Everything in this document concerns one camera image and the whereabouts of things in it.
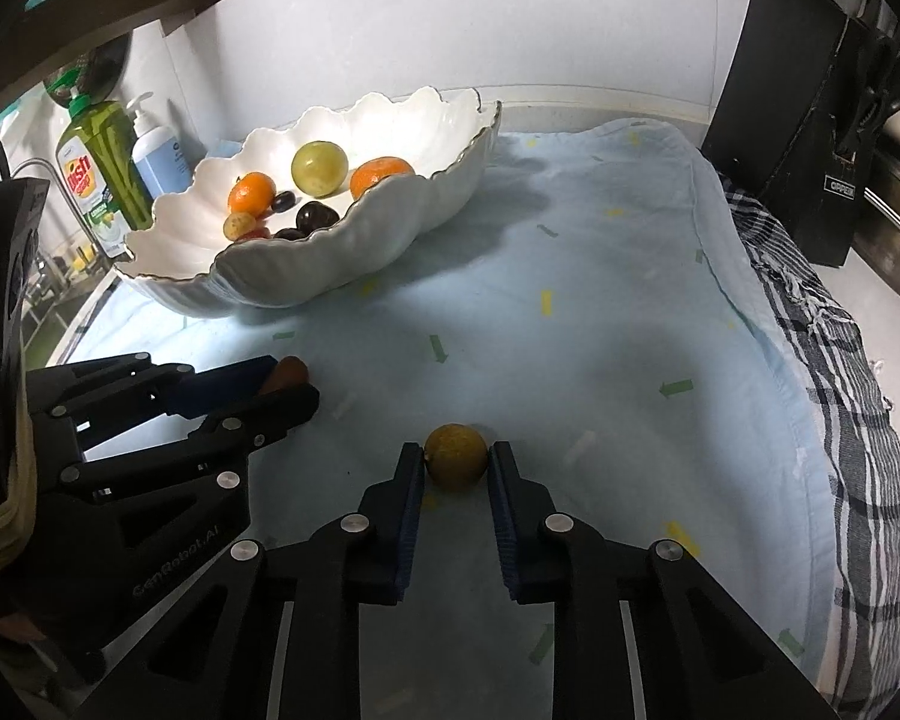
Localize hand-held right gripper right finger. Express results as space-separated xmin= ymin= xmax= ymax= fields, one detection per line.
xmin=487 ymin=441 xmax=826 ymax=720

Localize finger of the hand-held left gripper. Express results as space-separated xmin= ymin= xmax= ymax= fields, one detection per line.
xmin=28 ymin=352 xmax=282 ymax=430
xmin=41 ymin=384 xmax=321 ymax=500

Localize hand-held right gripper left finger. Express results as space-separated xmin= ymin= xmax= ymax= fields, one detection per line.
xmin=75 ymin=442 xmax=428 ymax=720

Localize small brown round fruit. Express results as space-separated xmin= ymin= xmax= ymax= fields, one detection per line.
xmin=424 ymin=424 xmax=490 ymax=492

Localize white scalloped ceramic bowl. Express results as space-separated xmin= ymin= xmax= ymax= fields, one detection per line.
xmin=112 ymin=86 xmax=503 ymax=310

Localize yellow lemon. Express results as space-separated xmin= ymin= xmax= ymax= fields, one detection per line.
xmin=291 ymin=139 xmax=347 ymax=194

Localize large orange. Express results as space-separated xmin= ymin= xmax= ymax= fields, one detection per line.
xmin=349 ymin=156 xmax=417 ymax=202

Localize steel kitchen sink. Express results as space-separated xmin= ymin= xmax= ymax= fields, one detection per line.
xmin=22 ymin=240 xmax=113 ymax=368

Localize small mandarin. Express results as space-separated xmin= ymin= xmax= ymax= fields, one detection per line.
xmin=229 ymin=172 xmax=277 ymax=215

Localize blue white pump bottle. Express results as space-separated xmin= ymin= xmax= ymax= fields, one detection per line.
xmin=127 ymin=92 xmax=194 ymax=200

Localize light blue towel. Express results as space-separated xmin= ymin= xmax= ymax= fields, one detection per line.
xmin=64 ymin=116 xmax=845 ymax=691

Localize green dish soap bottle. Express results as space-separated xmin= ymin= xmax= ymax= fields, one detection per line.
xmin=49 ymin=71 xmax=155 ymax=260

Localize dark round strainer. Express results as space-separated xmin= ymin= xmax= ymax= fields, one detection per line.
xmin=75 ymin=34 xmax=130 ymax=102

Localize plaid checked cloth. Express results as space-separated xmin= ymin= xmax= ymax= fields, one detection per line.
xmin=720 ymin=169 xmax=900 ymax=717

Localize black box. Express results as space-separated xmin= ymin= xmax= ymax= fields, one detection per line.
xmin=701 ymin=0 xmax=882 ymax=267

